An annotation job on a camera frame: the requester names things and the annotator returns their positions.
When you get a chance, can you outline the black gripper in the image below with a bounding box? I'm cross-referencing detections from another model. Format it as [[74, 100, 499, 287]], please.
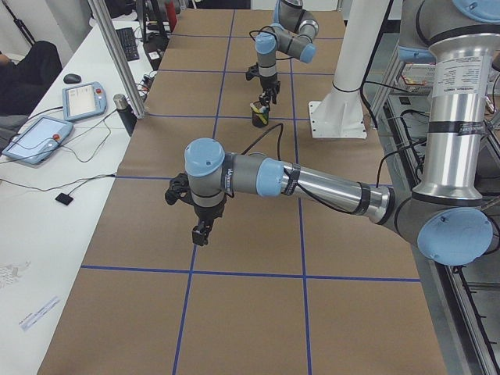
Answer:
[[259, 73, 280, 108], [191, 198, 226, 245]]

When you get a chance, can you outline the black mesh pen cup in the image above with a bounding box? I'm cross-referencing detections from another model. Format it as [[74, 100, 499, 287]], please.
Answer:
[[250, 102, 270, 128]]

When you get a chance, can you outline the yellow highlighter pen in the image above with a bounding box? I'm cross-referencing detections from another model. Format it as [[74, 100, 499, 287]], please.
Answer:
[[250, 102, 260, 112]]

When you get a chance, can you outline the black water bottle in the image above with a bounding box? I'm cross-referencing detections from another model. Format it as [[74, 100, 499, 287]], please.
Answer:
[[112, 94, 137, 137]]

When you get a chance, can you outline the small black square pad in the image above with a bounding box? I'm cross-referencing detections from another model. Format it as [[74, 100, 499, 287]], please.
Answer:
[[55, 193, 73, 205]]

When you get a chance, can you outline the black keyboard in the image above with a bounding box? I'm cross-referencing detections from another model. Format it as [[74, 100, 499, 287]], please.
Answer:
[[116, 27, 140, 61]]

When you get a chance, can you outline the far teach pendant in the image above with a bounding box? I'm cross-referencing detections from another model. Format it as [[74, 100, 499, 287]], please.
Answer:
[[62, 81, 107, 122]]

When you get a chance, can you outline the teach pendant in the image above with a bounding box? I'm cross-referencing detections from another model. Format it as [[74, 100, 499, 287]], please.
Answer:
[[62, 81, 107, 122], [2, 116, 73, 165]]

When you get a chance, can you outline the near teach pendant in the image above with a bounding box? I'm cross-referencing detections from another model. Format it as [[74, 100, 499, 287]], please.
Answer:
[[2, 116, 73, 165]]

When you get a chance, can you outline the black computer mouse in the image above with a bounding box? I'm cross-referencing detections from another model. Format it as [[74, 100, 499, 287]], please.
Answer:
[[63, 73, 82, 84]]

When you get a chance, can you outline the seated person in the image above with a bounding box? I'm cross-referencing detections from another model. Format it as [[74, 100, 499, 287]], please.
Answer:
[[1, 41, 63, 116]]

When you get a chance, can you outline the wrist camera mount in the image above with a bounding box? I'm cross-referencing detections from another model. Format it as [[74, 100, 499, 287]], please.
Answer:
[[245, 64, 260, 81], [164, 173, 193, 205]]

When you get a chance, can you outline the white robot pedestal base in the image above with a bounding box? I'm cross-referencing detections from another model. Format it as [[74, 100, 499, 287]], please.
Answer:
[[309, 0, 391, 139]]

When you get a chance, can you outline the aluminium frame post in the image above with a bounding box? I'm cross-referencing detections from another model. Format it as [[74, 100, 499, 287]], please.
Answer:
[[87, 0, 145, 119]]

